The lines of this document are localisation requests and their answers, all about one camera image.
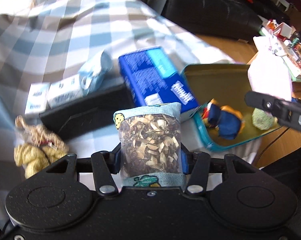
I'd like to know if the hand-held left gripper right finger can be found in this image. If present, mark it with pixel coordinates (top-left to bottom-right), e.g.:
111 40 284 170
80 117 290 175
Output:
180 150 261 197

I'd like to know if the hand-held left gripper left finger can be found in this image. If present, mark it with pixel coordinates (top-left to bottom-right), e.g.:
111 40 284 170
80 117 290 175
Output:
42 142 121 197

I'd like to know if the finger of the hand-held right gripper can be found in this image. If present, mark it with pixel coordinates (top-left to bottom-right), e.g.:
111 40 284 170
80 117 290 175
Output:
244 91 301 136

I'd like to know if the green knitted ball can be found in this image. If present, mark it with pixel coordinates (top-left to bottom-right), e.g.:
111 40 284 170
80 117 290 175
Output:
252 107 278 130

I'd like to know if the dried herb sachet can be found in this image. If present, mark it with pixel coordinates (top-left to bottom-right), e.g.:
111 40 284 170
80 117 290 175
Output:
113 102 186 188

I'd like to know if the pale pink pouch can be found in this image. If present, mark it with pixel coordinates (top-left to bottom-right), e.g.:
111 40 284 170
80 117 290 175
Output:
247 29 293 102

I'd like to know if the navy yellow plush toy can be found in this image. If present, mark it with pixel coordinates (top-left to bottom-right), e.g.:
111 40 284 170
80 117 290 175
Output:
202 99 244 140

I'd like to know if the teal tin tray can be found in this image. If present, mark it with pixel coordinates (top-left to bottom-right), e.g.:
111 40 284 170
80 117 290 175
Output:
180 64 288 152

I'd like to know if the black box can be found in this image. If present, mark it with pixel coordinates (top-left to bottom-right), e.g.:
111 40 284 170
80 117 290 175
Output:
39 84 136 142

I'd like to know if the yellow fuzzy cloth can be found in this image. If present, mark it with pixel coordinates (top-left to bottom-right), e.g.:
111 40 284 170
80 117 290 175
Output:
14 142 70 179

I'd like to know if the beige lace sachet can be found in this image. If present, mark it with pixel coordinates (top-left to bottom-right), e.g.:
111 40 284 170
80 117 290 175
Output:
14 115 67 147

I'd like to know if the house-shaped white red box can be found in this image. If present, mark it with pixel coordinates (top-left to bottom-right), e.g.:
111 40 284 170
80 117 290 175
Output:
273 22 297 40

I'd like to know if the blue tissue pack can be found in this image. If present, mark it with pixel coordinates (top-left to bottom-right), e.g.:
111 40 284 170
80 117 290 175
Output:
118 46 201 125

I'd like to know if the black leather sofa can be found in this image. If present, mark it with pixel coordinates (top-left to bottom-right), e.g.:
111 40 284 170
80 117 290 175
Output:
155 0 291 42

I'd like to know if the checked blue grey blanket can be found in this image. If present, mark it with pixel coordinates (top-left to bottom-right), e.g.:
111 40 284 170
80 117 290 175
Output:
0 0 237 220

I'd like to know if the grey flat panel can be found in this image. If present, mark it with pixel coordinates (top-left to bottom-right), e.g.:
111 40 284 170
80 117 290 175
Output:
148 0 167 17

